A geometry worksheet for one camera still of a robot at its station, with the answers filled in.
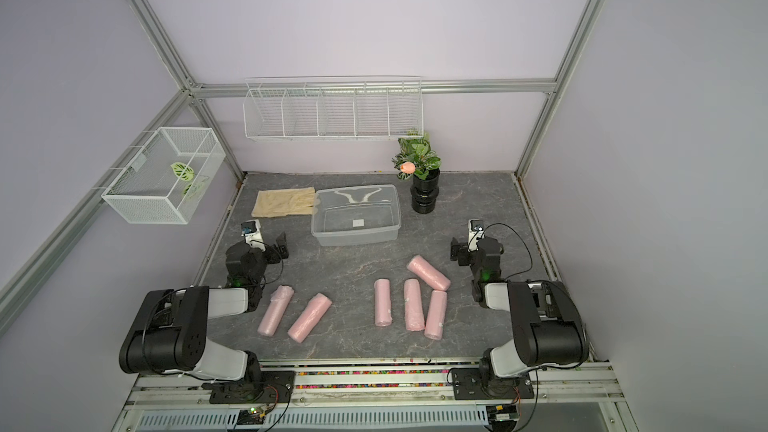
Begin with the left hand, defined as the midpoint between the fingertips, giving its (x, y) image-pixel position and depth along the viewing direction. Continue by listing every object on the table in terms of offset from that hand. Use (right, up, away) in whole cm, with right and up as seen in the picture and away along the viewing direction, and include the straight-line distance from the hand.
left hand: (271, 236), depth 92 cm
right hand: (+62, 0, +3) cm, 62 cm away
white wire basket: (-25, +15, -11) cm, 32 cm away
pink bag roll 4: (+50, -22, -10) cm, 55 cm away
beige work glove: (-3, +10, +20) cm, 23 cm away
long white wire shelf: (+18, +42, +7) cm, 46 cm away
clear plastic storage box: (+24, +6, +17) cm, 30 cm away
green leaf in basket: (-19, +19, -11) cm, 29 cm away
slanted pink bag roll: (+48, -11, -1) cm, 49 cm away
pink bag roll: (+6, -17, -7) cm, 19 cm away
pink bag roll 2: (+15, -21, -10) cm, 28 cm away
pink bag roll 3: (+44, -20, -9) cm, 49 cm away
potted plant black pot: (+45, +23, -2) cm, 50 cm away
